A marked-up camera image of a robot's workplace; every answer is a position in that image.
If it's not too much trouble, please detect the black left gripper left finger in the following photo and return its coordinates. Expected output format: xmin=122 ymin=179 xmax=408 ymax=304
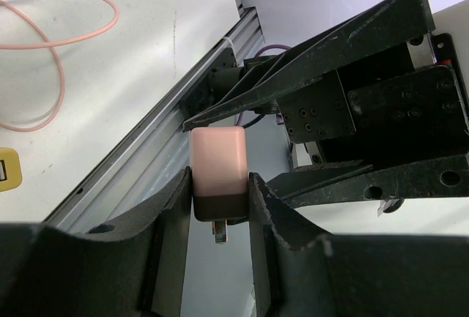
xmin=1 ymin=169 xmax=191 ymax=316

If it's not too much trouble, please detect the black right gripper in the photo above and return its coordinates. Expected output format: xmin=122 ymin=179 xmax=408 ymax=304
xmin=183 ymin=0 xmax=468 ymax=207

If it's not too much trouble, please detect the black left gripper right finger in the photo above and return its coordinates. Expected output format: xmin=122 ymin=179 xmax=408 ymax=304
xmin=248 ymin=173 xmax=468 ymax=316

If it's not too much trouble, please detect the pink charger plug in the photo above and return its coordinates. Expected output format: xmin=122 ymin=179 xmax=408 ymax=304
xmin=190 ymin=126 xmax=248 ymax=244

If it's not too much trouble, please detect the yellow charger plug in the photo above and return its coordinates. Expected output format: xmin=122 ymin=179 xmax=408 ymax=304
xmin=0 ymin=147 xmax=23 ymax=192

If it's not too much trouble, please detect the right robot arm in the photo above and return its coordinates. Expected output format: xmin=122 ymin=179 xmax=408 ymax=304
xmin=183 ymin=0 xmax=468 ymax=208

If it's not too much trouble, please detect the aluminium frame rail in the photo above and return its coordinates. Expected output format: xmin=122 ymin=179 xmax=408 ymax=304
xmin=45 ymin=0 xmax=263 ymax=232

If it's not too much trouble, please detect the thin pink charger cable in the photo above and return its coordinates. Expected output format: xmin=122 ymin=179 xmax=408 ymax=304
xmin=0 ymin=0 xmax=120 ymax=132

